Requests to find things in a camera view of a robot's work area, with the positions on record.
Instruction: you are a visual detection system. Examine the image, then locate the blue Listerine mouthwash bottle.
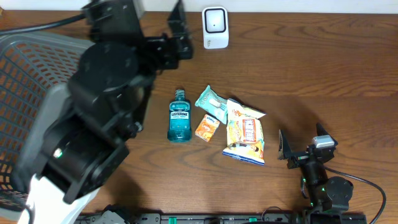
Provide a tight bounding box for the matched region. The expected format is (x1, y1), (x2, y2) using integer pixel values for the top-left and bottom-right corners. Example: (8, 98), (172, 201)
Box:
(167, 89), (192, 142)

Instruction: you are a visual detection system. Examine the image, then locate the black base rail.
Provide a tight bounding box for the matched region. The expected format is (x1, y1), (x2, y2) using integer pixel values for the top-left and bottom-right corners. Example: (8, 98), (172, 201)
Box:
(74, 212), (368, 224)

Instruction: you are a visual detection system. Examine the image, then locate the orange tissue pack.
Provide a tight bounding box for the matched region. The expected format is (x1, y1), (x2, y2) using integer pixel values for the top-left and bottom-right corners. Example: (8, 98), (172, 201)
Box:
(195, 114), (220, 142)

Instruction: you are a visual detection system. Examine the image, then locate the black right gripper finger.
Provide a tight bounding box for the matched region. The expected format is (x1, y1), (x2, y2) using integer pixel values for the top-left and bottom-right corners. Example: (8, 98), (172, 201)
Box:
(316, 123), (338, 146)
(278, 129), (292, 160)

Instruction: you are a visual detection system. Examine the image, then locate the teal wet wipes pack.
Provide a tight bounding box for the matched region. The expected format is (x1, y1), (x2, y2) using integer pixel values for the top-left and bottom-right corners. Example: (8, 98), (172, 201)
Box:
(195, 85), (228, 124)

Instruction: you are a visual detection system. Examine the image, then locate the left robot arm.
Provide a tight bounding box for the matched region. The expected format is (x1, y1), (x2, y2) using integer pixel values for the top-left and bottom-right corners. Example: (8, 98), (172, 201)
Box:
(15, 1), (193, 223)

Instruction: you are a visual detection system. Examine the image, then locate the yellow snack bag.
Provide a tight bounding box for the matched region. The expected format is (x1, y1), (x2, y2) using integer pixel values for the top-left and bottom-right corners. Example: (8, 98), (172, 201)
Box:
(222, 99), (266, 166)

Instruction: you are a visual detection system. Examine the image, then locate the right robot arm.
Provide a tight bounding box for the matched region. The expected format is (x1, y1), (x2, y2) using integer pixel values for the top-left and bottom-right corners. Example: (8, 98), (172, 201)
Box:
(278, 123), (353, 223)

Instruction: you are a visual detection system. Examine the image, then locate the grey plastic shopping basket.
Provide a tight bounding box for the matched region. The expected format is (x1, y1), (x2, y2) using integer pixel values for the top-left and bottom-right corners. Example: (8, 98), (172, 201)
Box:
(1, 32), (92, 221)

